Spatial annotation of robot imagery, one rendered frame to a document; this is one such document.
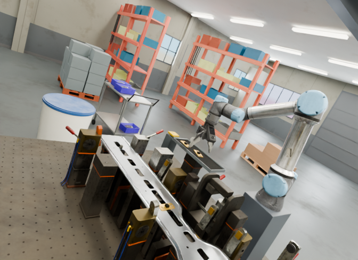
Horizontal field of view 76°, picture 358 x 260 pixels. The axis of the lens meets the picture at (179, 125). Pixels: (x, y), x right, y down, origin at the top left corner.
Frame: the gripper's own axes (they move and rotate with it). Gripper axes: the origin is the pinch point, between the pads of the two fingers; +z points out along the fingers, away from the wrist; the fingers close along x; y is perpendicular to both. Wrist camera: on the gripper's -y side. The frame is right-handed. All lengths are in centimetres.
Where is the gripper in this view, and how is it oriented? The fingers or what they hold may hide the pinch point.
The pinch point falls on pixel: (199, 151)
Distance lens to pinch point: 142.3
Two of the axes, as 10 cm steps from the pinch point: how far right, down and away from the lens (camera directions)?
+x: -8.8, -2.6, -4.0
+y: -2.8, -3.8, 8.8
